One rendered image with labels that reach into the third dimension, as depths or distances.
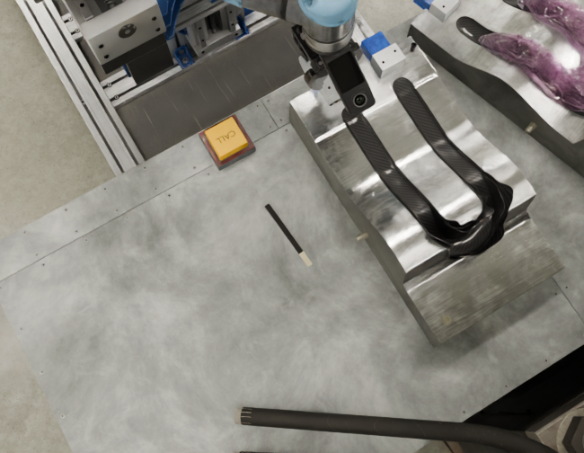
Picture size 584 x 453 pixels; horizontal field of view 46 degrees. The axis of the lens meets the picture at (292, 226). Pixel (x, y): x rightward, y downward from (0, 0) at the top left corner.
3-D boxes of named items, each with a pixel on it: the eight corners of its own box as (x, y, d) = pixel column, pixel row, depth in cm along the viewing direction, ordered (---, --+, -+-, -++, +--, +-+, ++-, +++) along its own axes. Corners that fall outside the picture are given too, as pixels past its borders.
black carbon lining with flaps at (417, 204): (334, 117, 126) (338, 93, 117) (409, 76, 128) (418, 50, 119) (440, 279, 118) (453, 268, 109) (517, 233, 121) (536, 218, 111)
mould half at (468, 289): (289, 121, 133) (288, 90, 120) (402, 59, 137) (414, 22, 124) (433, 348, 122) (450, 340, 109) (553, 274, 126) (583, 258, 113)
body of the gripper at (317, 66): (331, 17, 113) (331, -14, 101) (358, 61, 112) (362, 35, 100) (291, 40, 113) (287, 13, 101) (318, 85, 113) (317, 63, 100)
